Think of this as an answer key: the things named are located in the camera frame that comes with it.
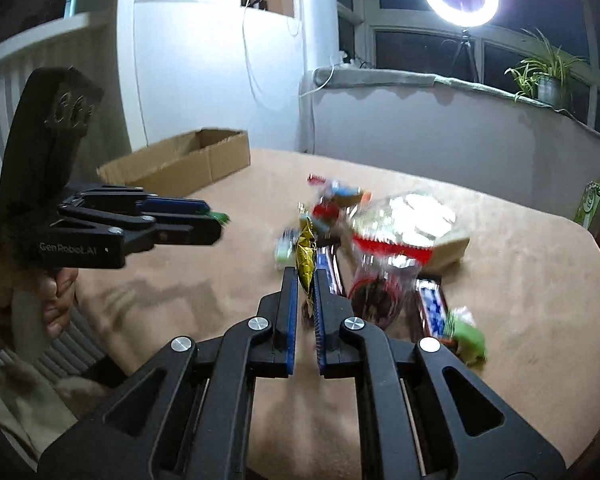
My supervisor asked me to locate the blue label chocolate bar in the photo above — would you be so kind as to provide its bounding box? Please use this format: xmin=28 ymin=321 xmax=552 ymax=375
xmin=415 ymin=278 xmax=452 ymax=347

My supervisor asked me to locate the white cable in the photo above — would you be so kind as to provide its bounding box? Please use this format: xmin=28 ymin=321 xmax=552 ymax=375
xmin=239 ymin=0 xmax=337 ymax=111

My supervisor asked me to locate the clear cracker package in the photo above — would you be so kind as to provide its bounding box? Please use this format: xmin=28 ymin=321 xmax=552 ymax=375
xmin=347 ymin=192 xmax=470 ymax=273

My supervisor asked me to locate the brown Snickers bar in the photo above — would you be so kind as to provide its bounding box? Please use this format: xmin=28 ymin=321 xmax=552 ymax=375
xmin=316 ymin=245 xmax=347 ymax=297

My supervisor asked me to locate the brown cardboard box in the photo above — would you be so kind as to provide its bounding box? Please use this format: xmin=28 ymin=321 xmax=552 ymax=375
xmin=97 ymin=129 xmax=251 ymax=197

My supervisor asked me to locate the light green candy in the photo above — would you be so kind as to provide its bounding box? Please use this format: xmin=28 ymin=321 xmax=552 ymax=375
xmin=444 ymin=306 xmax=486 ymax=365

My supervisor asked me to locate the green candy packet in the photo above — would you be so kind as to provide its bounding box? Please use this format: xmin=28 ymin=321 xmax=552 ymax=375
xmin=208 ymin=211 xmax=230 ymax=226

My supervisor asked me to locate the red dried fruit bag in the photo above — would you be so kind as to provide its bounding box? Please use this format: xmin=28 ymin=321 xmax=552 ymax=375
xmin=349 ymin=235 xmax=434 ymax=330

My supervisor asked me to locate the white refrigerator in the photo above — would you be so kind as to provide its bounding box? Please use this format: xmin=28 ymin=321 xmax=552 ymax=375
xmin=114 ymin=0 xmax=304 ymax=151

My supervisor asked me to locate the black light tripod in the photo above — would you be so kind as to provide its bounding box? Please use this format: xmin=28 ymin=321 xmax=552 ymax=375
xmin=449 ymin=28 xmax=480 ymax=82

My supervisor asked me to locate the green white carton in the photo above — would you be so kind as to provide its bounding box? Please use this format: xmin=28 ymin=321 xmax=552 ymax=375
xmin=573 ymin=177 xmax=600 ymax=229

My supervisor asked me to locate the yellow gold candy packet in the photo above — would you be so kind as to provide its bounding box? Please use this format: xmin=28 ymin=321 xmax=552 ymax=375
xmin=294 ymin=214 xmax=316 ymax=314

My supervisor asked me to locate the pale green candy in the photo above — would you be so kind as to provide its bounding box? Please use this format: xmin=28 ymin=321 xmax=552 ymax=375
xmin=274 ymin=228 xmax=299 ymax=269

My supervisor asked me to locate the red tied snack bag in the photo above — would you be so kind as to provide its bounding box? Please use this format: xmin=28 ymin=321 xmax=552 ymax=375
xmin=306 ymin=174 xmax=372 ymax=223

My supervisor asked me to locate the potted spider plant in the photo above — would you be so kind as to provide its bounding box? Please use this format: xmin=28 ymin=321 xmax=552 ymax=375
xmin=504 ymin=28 xmax=586 ymax=110

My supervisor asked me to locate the person's left hand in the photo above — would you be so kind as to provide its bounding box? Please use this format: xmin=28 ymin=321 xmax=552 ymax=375
xmin=34 ymin=268 xmax=79 ymax=339

